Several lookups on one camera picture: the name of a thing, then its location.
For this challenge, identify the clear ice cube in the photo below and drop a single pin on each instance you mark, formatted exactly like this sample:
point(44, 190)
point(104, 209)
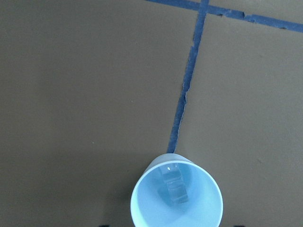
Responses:
point(172, 176)

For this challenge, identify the light blue cup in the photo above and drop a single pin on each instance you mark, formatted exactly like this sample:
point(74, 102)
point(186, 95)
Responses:
point(198, 204)

